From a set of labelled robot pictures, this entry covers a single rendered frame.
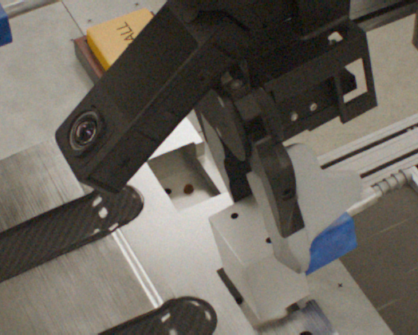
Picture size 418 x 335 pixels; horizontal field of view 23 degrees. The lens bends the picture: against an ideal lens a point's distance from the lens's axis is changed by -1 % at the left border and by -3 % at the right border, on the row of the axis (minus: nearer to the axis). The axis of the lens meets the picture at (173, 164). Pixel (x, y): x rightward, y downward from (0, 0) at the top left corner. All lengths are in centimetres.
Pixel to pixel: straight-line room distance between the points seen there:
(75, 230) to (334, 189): 21
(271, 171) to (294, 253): 7
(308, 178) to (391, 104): 147
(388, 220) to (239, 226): 97
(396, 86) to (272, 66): 156
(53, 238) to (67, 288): 5
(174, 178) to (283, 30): 26
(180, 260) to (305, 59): 21
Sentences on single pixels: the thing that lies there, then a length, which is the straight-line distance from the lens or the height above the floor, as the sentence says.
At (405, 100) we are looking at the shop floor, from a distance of 206.
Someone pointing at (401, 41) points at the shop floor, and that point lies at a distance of 219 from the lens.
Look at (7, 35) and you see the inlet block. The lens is 81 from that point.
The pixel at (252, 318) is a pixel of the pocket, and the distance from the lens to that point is 70.
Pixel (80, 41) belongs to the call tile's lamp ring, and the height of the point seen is 82.
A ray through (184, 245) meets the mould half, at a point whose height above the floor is 89.
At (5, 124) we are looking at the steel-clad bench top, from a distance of 92.
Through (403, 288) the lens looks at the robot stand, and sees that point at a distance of 153.
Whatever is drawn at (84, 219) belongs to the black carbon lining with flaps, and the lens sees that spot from 74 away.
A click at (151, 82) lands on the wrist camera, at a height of 109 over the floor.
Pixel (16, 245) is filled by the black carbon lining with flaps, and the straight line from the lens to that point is 73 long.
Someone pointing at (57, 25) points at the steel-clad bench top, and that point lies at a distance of 101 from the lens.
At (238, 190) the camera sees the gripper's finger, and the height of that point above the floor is 95.
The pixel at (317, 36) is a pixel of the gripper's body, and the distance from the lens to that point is 55.
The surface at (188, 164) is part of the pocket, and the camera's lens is 78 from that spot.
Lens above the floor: 146
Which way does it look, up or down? 49 degrees down
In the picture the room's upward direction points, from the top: 5 degrees counter-clockwise
